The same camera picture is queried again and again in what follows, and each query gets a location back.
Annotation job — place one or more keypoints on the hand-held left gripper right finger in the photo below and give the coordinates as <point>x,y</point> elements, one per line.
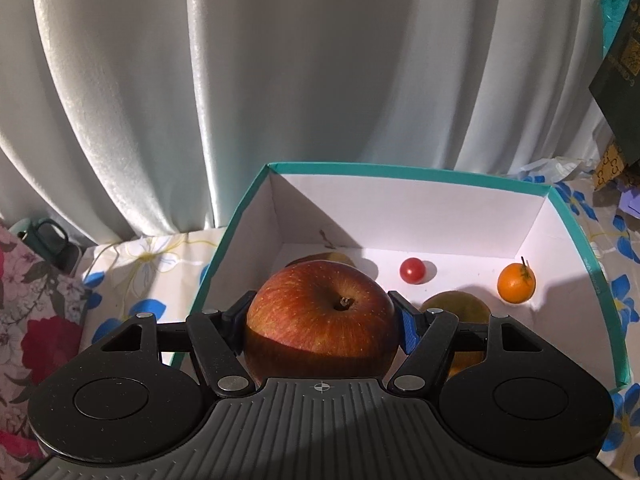
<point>407,326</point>

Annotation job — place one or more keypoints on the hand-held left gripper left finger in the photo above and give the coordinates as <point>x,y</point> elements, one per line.
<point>235,321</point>

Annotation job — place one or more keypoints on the red cherry tomato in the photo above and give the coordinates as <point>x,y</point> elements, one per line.
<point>412,270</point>

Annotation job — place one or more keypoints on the round brown kiwi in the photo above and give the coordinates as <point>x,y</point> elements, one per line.
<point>460,305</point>

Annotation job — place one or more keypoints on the red apple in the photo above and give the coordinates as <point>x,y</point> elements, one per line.
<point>310,310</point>

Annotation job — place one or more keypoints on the elongated brown kiwi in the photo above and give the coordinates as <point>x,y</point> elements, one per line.
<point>325,259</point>

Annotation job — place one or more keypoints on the small orange tangerine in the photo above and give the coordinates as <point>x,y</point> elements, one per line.
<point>516,286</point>

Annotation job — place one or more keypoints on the teal cardboard box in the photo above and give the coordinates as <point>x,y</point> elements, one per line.
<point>565,240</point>

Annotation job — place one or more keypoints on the blue floral tablecloth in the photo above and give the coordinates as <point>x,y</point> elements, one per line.
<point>150,260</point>

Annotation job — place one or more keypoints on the pink floral cloth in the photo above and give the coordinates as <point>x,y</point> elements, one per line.
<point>50,335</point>

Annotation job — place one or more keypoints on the dark green mug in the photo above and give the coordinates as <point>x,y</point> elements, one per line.
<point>47,242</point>

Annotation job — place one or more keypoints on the white crumpled paper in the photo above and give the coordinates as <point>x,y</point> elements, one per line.
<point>555,167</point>

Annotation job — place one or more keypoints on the purple paper item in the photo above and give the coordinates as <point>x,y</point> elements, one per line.
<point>631,204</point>

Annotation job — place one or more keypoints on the brown patterned box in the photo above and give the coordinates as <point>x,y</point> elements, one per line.
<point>612,167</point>

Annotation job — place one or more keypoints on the white curtain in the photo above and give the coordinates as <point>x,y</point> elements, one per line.
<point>300,60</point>

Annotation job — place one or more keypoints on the teal gift bag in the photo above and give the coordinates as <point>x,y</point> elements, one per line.
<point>615,15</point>

